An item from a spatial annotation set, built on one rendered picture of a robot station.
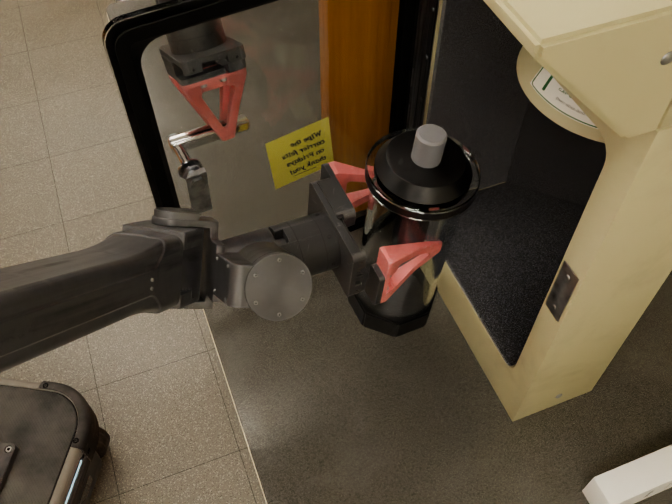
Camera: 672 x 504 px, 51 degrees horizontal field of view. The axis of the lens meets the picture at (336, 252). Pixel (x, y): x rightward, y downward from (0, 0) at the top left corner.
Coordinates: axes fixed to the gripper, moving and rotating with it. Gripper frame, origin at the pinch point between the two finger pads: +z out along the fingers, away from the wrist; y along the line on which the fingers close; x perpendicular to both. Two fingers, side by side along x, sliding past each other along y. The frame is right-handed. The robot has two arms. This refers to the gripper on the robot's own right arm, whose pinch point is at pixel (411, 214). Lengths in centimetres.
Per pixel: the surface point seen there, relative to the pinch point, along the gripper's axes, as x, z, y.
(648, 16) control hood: -32.8, 0.3, -15.2
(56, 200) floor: 123, -39, 132
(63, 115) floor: 123, -29, 172
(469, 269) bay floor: 15.9, 11.3, 0.5
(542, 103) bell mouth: -14.7, 8.4, -3.3
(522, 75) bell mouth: -14.7, 8.9, 0.5
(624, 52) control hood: -30.9, -0.5, -15.5
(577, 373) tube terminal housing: 15.0, 14.8, -16.8
